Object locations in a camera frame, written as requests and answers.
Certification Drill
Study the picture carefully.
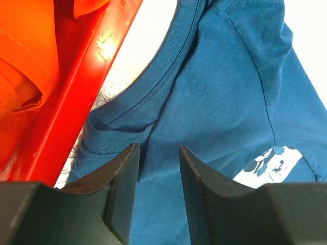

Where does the red plastic bin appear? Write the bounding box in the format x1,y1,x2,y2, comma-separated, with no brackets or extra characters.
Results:
1,1,141,186

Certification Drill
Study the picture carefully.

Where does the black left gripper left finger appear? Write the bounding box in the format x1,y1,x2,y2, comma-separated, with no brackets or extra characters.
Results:
1,143,139,244

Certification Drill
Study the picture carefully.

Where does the orange t shirt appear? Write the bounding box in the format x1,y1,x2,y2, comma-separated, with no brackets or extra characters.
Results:
0,0,113,164

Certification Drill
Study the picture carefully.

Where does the dark blue t shirt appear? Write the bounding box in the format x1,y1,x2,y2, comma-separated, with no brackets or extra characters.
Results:
68,1,326,244

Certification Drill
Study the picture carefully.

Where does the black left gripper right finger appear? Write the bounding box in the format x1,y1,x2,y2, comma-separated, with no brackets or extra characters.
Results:
179,146,326,244

